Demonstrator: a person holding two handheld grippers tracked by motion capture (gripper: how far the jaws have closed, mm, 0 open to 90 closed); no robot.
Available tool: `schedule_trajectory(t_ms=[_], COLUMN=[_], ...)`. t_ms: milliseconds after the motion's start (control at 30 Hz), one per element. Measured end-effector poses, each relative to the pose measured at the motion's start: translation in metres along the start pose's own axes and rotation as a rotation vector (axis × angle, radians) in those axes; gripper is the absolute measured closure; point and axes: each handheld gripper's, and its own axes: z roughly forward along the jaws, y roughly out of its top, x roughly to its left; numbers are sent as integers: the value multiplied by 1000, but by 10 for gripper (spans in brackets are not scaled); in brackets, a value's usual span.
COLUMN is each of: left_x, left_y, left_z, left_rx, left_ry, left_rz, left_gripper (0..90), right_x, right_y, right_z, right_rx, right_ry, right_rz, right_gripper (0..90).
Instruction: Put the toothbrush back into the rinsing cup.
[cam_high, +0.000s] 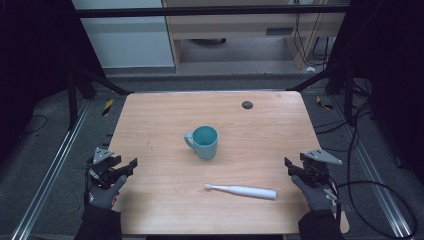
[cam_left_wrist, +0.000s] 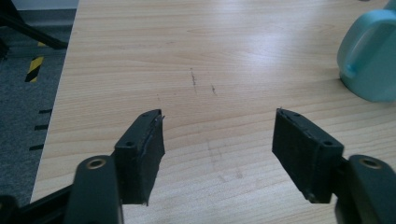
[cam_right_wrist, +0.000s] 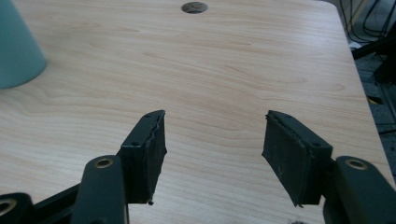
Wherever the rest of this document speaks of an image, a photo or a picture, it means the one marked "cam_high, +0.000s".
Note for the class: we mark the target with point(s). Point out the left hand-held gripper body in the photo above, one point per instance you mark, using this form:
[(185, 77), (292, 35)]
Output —
[(102, 155)]

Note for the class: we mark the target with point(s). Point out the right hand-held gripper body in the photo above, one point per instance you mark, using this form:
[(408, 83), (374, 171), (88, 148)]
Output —
[(316, 166)]

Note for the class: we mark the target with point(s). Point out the white electric toothbrush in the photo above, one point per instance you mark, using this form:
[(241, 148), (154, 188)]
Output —
[(248, 191)]

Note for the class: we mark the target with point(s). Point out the teal ceramic cup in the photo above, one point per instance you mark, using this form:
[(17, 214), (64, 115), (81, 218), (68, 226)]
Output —
[(206, 148)]

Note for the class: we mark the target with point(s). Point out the person's left hand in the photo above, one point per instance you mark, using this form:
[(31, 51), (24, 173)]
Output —
[(106, 195)]

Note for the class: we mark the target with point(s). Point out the yellow black hazard tape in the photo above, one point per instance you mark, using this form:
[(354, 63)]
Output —
[(322, 103), (107, 107)]

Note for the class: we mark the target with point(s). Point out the dark round table grommet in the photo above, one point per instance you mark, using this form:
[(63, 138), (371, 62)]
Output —
[(247, 105)]

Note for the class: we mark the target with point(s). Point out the black metal stand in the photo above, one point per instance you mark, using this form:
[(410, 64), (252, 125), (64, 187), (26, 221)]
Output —
[(83, 83), (340, 80)]

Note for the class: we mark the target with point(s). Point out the small white floor object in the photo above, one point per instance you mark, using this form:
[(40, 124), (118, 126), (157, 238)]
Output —
[(310, 69)]

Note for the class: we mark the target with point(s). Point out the black curtain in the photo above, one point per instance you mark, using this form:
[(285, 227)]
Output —
[(393, 66), (30, 66)]

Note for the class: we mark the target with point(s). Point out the white cabinet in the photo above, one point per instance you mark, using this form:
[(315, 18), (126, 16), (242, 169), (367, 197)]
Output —
[(126, 43)]

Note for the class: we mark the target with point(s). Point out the light wooden desk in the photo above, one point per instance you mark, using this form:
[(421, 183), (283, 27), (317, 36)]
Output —
[(233, 28)]

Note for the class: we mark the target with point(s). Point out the aluminium floor rail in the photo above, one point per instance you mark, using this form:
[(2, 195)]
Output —
[(50, 170), (373, 170)]

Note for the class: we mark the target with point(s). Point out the black horizontal frame bar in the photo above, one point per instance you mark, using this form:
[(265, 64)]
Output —
[(200, 12)]

